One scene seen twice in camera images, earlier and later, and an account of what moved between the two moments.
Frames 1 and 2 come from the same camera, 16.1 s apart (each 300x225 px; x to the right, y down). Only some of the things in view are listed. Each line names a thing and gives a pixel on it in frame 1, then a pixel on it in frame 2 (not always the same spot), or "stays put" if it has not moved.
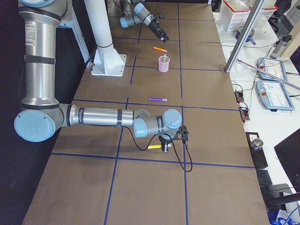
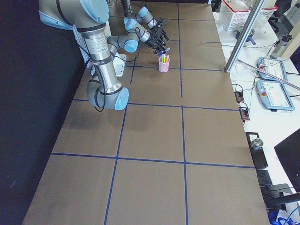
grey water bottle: x=279 y=46 stays put
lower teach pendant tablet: x=273 y=96 stays put
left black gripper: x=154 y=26 stays put
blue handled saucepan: x=249 y=36 stays put
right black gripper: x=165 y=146 → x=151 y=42
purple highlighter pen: x=155 y=99 → x=161 y=54
